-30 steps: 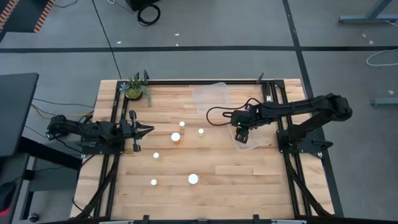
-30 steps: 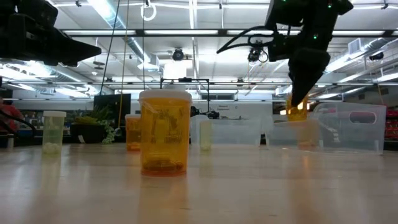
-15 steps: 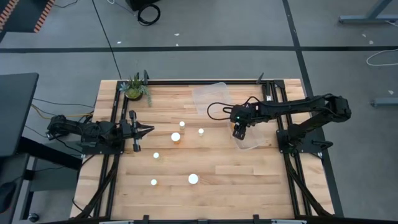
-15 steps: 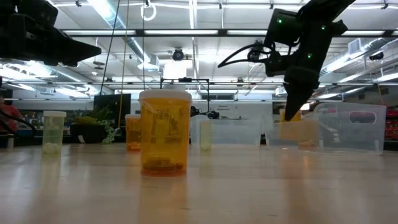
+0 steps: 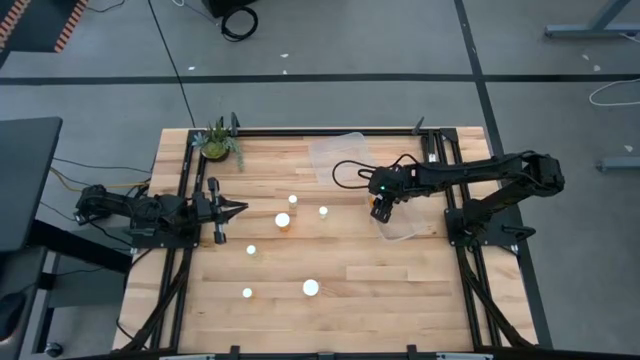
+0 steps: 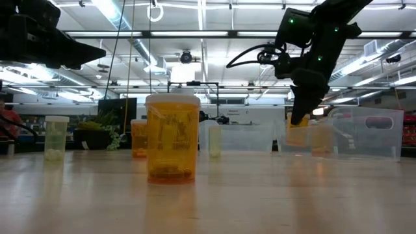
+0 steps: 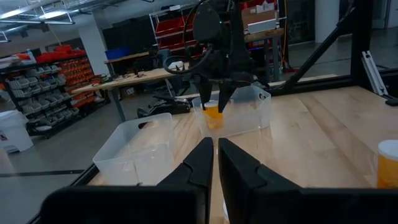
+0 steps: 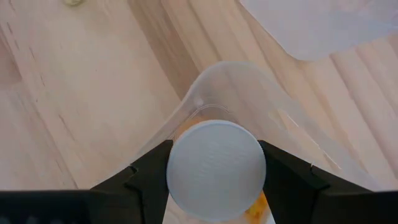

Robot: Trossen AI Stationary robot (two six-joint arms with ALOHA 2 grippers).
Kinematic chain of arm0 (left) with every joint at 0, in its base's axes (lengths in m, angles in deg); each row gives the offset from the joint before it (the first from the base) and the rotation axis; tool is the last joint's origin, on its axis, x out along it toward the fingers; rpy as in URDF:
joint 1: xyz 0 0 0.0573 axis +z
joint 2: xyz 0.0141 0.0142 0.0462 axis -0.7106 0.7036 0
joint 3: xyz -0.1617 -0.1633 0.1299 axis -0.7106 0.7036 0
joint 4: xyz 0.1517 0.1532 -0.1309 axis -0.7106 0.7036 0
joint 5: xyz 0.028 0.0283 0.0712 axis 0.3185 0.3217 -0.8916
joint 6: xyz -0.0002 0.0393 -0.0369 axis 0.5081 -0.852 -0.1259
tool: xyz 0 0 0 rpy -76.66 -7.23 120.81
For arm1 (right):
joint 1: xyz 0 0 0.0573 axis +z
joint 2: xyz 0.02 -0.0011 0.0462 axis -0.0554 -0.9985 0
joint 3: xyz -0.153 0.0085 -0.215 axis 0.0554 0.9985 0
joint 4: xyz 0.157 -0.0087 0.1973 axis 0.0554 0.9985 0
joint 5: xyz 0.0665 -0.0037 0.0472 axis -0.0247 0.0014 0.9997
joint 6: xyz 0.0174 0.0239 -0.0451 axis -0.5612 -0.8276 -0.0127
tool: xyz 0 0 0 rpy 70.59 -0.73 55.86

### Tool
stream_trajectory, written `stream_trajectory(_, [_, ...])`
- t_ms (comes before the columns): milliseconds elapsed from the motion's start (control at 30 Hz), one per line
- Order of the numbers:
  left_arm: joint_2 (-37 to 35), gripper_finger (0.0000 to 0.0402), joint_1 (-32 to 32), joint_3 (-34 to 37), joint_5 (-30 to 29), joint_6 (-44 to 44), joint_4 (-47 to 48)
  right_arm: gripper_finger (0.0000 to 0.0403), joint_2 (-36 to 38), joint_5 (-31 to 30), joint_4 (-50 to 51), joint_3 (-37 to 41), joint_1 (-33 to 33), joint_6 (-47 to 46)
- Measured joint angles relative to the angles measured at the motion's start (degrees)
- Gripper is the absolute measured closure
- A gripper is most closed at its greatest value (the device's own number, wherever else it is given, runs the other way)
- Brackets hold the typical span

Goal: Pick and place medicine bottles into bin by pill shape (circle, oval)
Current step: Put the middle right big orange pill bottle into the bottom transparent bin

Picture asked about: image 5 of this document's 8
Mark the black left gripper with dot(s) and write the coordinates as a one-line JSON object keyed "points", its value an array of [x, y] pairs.
{"points": [[207, 210]]}

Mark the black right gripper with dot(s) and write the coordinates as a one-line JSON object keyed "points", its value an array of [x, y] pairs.
{"points": [[387, 197]]}

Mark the small white-capped pill bottle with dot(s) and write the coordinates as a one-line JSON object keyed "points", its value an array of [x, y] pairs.
{"points": [[251, 249], [323, 211], [247, 292], [292, 200]]}

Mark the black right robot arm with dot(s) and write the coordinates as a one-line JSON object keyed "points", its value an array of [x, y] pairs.
{"points": [[475, 172]]}

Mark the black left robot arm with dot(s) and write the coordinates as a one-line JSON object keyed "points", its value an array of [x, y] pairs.
{"points": [[150, 212]]}

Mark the clear plastic bin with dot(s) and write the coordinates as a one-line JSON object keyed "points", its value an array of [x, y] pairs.
{"points": [[405, 225], [345, 145]]}

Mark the small potted green succulent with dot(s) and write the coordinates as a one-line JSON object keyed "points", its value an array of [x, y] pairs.
{"points": [[215, 147]]}

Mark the silver aluminium extrusion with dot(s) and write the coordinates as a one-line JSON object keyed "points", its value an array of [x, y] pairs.
{"points": [[465, 356], [187, 357]]}

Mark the black desk crossbeam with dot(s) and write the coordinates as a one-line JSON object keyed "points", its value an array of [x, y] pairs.
{"points": [[75, 245]]}

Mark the black equipment box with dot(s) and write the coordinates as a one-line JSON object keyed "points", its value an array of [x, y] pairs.
{"points": [[220, 6]]}

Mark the black desk top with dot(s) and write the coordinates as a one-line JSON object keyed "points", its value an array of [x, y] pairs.
{"points": [[25, 175]]}

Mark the black caster wheel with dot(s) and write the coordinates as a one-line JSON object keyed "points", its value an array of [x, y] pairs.
{"points": [[53, 350]]}

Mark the grey metal desk foot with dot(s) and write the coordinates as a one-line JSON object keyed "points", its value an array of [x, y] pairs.
{"points": [[620, 164]]}

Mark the grey metal desk leg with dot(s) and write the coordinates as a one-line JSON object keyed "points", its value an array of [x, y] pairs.
{"points": [[575, 31]]}

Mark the black mat orange striped edge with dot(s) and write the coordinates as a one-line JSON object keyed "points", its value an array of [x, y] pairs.
{"points": [[35, 22]]}

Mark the black aluminium table frame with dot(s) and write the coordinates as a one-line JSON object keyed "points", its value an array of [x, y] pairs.
{"points": [[325, 132]]}

